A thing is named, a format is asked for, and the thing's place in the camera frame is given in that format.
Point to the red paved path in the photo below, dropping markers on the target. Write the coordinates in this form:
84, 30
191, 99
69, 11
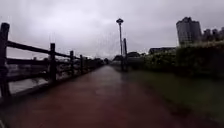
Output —
100, 100

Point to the long low building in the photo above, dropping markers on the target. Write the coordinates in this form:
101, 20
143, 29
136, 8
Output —
162, 50

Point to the green hedge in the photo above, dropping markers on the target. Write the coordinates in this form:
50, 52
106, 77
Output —
190, 58

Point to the grass strip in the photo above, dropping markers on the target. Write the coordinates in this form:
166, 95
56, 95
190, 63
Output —
186, 90

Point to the tall grey building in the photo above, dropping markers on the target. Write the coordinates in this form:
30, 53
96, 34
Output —
188, 30

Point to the water surface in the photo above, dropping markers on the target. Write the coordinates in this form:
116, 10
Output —
21, 85

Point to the low distant buildings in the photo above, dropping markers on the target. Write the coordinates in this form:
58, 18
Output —
213, 34

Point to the dark short post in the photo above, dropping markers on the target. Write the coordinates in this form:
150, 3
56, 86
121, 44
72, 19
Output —
125, 53

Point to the tall lamp post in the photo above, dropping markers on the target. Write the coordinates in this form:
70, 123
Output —
120, 33

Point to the dark wooden rail fence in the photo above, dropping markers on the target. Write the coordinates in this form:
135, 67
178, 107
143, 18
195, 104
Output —
52, 63

